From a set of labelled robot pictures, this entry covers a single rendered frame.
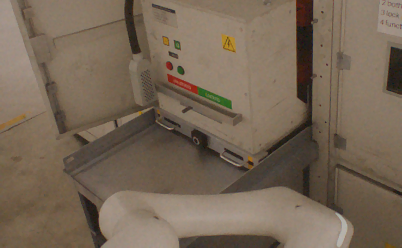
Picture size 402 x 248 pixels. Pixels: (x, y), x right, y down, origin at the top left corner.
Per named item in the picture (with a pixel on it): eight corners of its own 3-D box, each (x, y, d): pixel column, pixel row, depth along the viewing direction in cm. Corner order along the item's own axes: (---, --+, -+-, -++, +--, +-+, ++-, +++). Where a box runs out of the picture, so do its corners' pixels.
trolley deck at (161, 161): (176, 271, 147) (173, 256, 144) (66, 181, 188) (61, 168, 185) (317, 157, 183) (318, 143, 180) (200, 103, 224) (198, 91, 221)
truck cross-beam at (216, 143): (258, 174, 167) (258, 159, 164) (155, 119, 203) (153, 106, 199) (268, 167, 170) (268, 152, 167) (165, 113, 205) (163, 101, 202)
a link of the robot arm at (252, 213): (290, 180, 140) (95, 182, 118) (328, 198, 125) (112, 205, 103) (285, 226, 141) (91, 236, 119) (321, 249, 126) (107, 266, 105)
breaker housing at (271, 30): (255, 159, 167) (246, 20, 141) (159, 110, 199) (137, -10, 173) (344, 94, 194) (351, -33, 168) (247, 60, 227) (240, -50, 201)
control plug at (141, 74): (143, 107, 184) (134, 64, 175) (134, 103, 188) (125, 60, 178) (159, 98, 189) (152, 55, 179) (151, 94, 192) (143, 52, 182)
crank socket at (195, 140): (202, 149, 181) (200, 138, 179) (191, 143, 185) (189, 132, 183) (207, 146, 183) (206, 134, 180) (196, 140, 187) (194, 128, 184)
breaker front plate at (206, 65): (252, 159, 167) (242, 23, 141) (158, 112, 199) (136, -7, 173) (254, 158, 168) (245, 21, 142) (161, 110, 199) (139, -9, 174)
